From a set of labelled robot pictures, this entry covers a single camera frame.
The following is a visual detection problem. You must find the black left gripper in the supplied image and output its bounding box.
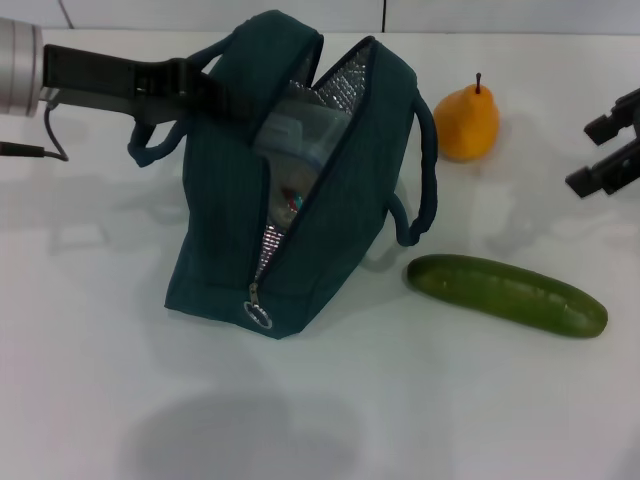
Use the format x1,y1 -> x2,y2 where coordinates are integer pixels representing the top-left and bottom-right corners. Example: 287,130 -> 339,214
41,42 -> 260,125

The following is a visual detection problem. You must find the clear plastic food container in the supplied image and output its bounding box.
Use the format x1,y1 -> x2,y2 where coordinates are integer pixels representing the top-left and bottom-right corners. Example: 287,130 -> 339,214
252,97 -> 351,231

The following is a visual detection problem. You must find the dark teal insulated lunch bag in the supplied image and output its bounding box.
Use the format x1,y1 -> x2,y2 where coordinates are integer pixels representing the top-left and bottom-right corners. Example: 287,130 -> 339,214
127,8 -> 441,341

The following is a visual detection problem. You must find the green cucumber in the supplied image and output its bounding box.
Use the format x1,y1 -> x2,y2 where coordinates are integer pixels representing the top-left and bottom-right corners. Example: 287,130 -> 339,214
405,253 -> 610,340

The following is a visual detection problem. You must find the yellow orange pear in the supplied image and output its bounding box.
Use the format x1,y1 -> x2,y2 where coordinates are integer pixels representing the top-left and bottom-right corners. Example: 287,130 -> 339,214
432,72 -> 501,162

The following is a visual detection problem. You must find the left arm cable with plug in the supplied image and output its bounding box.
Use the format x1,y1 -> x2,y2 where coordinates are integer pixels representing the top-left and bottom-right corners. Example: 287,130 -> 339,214
0,102 -> 70,162

